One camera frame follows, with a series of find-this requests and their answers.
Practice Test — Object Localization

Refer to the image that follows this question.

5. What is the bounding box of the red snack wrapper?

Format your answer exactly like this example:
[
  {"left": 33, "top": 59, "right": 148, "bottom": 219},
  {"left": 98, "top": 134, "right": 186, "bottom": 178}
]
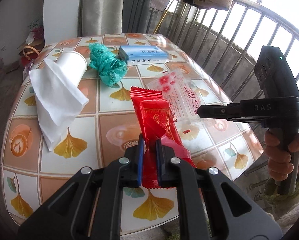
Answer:
[{"left": 130, "top": 87, "right": 195, "bottom": 189}]

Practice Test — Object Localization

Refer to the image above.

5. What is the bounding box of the grey curtain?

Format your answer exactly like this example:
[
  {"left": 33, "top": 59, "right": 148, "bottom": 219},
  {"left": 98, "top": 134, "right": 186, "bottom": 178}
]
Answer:
[{"left": 81, "top": 0, "right": 124, "bottom": 36}]

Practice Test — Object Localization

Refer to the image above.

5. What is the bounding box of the dark folded panel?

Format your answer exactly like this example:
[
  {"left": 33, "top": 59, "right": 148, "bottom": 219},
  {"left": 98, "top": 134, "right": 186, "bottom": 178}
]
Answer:
[{"left": 122, "top": 0, "right": 151, "bottom": 33}]

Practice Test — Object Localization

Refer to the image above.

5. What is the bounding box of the cream green fleece sleeve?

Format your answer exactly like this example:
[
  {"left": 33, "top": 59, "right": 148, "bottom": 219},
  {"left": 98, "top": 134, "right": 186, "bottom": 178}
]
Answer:
[{"left": 263, "top": 178, "right": 299, "bottom": 233}]

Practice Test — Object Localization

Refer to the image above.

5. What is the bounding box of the right hand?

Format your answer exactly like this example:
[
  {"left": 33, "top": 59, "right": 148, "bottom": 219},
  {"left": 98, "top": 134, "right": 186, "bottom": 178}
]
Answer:
[{"left": 264, "top": 130, "right": 299, "bottom": 181}]

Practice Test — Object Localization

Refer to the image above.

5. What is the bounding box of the green crumpled plastic bag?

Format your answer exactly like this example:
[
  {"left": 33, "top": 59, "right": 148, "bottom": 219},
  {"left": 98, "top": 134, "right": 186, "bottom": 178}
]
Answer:
[{"left": 89, "top": 43, "right": 128, "bottom": 87}]

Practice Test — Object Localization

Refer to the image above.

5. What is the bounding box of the yellow broom handle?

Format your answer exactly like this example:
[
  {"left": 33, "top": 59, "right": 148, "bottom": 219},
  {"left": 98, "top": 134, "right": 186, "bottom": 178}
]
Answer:
[{"left": 153, "top": 9, "right": 168, "bottom": 34}]

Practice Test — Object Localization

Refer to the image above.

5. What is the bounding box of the clear floral plastic bag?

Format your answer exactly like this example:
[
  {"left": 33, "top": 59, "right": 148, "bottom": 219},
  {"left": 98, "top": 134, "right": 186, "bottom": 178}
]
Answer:
[{"left": 146, "top": 69, "right": 201, "bottom": 130}]

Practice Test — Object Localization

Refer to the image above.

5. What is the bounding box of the patterned vinyl tablecloth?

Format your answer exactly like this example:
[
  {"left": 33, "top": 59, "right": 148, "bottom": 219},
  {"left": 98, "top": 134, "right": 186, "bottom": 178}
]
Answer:
[{"left": 1, "top": 34, "right": 263, "bottom": 235}]

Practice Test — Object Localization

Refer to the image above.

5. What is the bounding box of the white tissue paper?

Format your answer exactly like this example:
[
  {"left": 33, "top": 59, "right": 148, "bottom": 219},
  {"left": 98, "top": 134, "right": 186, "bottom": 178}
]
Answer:
[{"left": 29, "top": 59, "right": 89, "bottom": 151}]

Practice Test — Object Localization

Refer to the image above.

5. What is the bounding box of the white paper cup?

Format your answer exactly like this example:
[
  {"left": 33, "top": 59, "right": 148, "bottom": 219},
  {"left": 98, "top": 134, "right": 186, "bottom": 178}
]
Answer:
[{"left": 56, "top": 51, "right": 88, "bottom": 87}]

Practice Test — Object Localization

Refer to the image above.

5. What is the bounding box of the metal balcony railing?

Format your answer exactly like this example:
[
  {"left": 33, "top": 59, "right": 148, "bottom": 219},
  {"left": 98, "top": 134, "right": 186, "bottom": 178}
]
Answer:
[{"left": 146, "top": 0, "right": 299, "bottom": 101}]

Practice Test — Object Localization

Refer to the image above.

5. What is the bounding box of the blue white medicine box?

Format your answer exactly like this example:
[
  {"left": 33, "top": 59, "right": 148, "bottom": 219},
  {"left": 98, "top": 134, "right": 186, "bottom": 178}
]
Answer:
[{"left": 118, "top": 46, "right": 172, "bottom": 66}]

